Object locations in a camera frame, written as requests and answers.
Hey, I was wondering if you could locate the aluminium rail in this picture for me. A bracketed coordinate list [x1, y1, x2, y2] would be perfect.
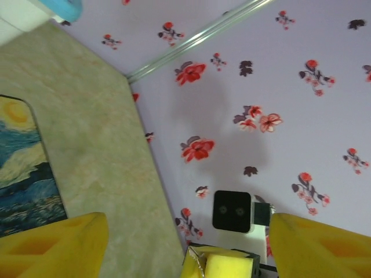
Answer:
[126, 0, 275, 85]

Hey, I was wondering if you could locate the white object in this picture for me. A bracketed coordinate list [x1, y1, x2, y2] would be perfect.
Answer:
[0, 0, 66, 47]

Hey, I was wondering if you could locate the starry night painting mat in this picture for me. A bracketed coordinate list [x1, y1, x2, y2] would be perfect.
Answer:
[0, 94, 69, 238]

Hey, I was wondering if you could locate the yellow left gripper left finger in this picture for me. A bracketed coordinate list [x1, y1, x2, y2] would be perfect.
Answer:
[0, 212, 110, 278]

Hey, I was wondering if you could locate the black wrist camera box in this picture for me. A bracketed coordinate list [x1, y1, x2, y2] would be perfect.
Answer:
[212, 190, 256, 235]

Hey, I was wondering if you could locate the floral lilac tablecloth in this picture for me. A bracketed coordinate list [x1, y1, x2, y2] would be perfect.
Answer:
[59, 0, 371, 278]

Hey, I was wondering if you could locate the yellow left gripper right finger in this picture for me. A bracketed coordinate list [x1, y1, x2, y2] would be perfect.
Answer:
[269, 213, 371, 278]

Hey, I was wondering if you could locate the blue plastic object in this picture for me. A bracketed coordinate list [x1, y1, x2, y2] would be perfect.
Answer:
[48, 0, 82, 23]

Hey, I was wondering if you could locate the green marble pattern mat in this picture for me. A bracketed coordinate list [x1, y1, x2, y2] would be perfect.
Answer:
[0, 21, 186, 278]

